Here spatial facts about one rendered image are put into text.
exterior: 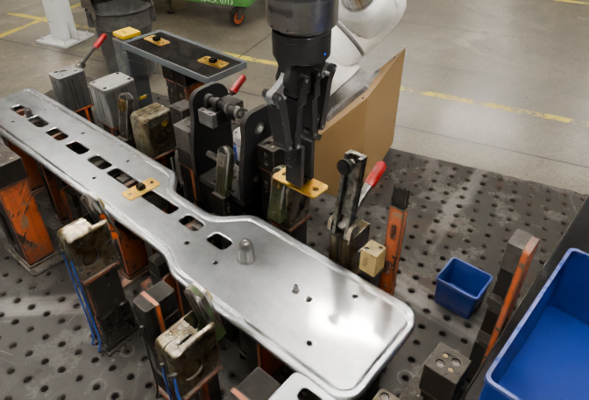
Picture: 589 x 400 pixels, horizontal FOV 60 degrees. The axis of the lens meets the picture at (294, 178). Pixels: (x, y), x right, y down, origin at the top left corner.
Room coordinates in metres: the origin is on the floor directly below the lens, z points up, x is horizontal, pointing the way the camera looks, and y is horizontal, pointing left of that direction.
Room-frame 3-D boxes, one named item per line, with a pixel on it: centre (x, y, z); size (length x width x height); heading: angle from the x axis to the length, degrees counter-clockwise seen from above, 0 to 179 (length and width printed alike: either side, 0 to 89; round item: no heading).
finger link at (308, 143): (0.63, -0.02, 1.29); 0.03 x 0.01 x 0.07; 50
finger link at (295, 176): (0.61, 0.00, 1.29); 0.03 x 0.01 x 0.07; 50
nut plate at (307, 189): (0.62, -0.01, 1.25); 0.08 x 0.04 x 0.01; 50
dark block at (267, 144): (0.94, 0.04, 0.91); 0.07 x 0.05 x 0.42; 140
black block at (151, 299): (0.62, 0.26, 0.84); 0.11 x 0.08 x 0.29; 140
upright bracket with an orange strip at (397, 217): (0.67, -0.18, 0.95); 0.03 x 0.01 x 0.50; 50
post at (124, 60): (1.50, 0.51, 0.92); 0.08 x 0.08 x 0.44; 50
